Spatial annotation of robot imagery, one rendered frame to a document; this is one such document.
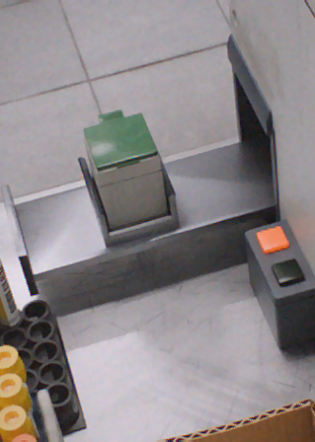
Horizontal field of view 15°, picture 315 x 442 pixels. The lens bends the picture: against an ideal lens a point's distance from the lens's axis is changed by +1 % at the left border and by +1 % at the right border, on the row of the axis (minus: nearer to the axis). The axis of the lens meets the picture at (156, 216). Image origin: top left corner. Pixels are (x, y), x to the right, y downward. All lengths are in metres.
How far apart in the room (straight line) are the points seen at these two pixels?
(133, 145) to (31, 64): 1.67
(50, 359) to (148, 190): 0.12
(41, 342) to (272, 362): 0.14
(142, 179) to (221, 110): 1.48
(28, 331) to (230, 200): 0.16
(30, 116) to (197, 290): 1.51
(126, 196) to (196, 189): 0.07
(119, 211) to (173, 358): 0.10
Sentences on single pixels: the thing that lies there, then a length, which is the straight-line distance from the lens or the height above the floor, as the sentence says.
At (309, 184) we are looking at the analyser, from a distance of 0.67.
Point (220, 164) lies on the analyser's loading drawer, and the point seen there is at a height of 0.91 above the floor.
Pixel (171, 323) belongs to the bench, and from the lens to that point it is 0.78.
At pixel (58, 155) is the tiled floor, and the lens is 2.19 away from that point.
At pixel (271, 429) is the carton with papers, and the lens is 0.56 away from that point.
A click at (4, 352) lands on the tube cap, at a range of 0.63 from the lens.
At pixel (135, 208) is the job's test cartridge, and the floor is 0.94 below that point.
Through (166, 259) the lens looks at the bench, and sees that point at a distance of 0.81.
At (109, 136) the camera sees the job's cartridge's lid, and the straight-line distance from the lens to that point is 0.74.
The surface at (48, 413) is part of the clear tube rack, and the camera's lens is 0.66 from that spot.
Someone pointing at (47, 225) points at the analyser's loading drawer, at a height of 0.91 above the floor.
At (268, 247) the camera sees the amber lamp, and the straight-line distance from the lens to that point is 0.74.
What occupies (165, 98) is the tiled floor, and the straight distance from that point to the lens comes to 2.26.
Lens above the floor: 1.48
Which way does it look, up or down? 47 degrees down
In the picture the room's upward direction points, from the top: 10 degrees counter-clockwise
